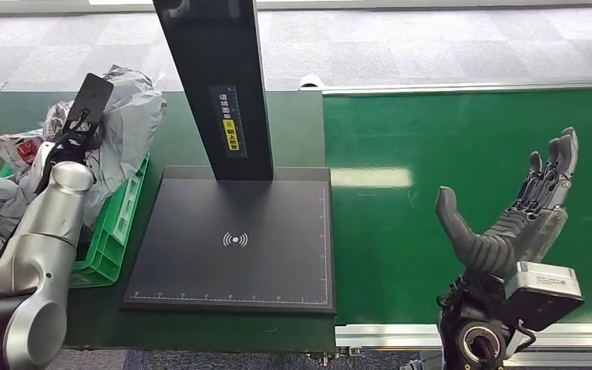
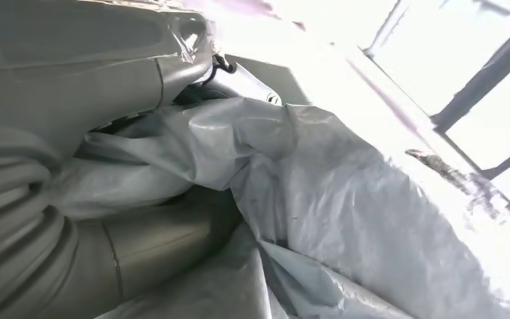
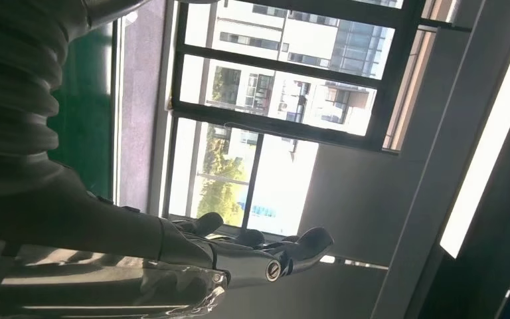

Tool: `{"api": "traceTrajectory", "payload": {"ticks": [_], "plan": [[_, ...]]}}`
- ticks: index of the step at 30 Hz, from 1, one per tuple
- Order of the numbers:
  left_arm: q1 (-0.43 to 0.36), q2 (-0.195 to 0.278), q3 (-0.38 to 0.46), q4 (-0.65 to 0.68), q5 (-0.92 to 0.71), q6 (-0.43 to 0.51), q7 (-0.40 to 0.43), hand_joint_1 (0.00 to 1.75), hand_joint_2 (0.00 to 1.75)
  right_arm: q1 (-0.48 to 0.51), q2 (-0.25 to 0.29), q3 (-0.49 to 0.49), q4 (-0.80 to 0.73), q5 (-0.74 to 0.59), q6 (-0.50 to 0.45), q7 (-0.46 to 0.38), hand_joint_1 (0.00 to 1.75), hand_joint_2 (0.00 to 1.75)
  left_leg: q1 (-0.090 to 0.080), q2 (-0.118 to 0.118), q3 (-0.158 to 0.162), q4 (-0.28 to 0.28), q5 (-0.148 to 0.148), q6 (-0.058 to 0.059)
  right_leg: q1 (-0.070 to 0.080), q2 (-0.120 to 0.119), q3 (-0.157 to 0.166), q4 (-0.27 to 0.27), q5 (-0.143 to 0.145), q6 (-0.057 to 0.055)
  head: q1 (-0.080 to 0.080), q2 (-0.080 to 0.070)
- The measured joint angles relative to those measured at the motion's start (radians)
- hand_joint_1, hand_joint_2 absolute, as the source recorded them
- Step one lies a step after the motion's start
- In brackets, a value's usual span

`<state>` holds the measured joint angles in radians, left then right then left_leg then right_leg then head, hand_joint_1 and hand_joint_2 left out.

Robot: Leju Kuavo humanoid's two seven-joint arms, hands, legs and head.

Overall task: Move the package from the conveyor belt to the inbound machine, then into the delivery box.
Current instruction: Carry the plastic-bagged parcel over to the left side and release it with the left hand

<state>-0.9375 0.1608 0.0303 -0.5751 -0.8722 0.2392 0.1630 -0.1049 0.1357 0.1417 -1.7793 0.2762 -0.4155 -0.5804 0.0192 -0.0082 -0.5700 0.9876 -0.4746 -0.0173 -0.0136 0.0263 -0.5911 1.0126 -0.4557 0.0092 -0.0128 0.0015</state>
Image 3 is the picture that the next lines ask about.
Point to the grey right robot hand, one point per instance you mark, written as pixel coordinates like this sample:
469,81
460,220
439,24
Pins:
83,233

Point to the dark framed window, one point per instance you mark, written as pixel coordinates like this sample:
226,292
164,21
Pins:
281,125

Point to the long ceiling light strip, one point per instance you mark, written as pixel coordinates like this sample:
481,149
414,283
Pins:
488,154

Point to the silver conveyor frame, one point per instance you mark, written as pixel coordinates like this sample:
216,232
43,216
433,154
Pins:
116,110

